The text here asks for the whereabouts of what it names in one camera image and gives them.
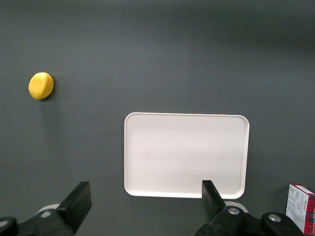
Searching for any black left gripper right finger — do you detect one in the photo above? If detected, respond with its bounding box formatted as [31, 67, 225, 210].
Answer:
[193, 180, 306, 236]

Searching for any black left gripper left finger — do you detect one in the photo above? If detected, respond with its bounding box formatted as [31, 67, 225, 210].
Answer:
[0, 181, 93, 236]

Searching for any red cookie box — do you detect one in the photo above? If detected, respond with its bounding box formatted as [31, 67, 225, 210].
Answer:
[285, 183, 315, 235]

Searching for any white rectangular tray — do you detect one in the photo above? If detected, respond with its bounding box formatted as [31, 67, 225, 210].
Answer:
[123, 112, 250, 200]

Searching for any yellow lemon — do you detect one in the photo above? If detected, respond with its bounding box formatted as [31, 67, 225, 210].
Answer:
[28, 71, 55, 101]

